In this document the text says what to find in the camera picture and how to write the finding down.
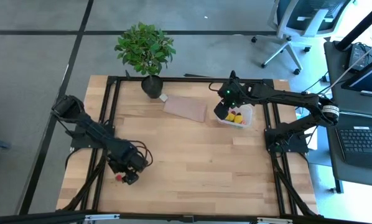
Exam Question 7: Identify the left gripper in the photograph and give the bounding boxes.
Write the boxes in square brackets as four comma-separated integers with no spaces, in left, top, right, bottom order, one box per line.
[108,154,149,187]

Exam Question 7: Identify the clear plastic tupperware container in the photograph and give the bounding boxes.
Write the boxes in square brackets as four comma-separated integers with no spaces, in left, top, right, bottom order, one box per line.
[216,103,255,129]

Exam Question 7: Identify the beige folded cloth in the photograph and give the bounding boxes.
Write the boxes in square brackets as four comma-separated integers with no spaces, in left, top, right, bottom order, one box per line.
[162,95,208,123]

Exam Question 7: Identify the black plant pot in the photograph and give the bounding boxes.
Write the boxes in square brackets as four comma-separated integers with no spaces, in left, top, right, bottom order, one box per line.
[141,74,164,100]

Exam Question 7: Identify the green leafy plant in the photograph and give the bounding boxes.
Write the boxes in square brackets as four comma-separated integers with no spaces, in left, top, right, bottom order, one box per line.
[114,21,177,77]

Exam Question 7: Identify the white office chair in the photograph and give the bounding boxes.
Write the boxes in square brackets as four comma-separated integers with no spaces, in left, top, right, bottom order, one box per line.
[251,0,351,76]

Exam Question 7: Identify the dark desk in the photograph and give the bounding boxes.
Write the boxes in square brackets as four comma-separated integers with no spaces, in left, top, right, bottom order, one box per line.
[323,40,372,194]

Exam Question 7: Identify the thin white rod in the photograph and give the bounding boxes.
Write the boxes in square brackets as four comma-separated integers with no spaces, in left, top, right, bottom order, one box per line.
[324,37,372,95]

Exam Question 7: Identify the black laptop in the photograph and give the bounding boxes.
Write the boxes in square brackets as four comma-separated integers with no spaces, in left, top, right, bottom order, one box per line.
[335,113,372,170]

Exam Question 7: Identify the black power adapter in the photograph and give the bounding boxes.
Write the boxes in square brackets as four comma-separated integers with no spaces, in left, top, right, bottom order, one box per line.
[347,43,372,72]

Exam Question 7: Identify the black diagonal pole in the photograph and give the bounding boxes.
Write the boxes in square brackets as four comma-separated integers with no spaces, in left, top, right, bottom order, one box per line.
[334,0,372,52]

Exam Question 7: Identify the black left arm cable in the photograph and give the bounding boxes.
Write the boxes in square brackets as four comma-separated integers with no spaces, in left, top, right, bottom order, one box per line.
[126,139,154,170]

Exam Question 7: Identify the black aluminium table frame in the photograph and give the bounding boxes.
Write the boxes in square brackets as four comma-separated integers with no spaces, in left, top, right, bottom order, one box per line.
[57,75,319,218]

